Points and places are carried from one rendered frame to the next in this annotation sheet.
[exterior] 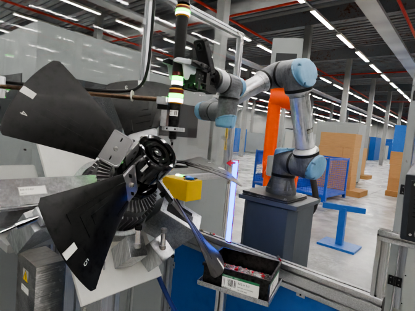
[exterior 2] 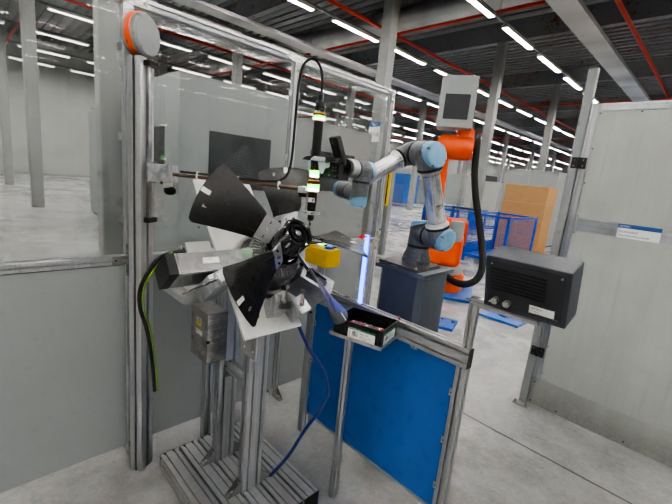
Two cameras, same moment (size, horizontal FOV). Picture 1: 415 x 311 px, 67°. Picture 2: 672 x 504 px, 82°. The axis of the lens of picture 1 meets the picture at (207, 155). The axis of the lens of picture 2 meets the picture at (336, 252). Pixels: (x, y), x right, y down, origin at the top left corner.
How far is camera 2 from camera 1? 0.54 m
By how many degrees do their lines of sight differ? 9
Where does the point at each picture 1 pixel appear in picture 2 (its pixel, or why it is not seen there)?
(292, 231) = (421, 297)
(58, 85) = (226, 184)
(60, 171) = (224, 243)
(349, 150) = (539, 207)
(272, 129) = not seen: hidden behind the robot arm
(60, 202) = (234, 269)
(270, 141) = not seen: hidden behind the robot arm
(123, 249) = (272, 303)
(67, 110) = (232, 202)
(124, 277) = (273, 324)
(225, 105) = (357, 188)
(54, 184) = (224, 255)
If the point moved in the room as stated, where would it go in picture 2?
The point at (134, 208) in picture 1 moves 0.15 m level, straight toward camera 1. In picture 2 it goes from (281, 273) to (280, 285)
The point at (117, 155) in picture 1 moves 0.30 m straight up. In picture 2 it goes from (267, 234) to (273, 148)
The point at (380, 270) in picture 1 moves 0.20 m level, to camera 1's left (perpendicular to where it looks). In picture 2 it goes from (469, 327) to (414, 320)
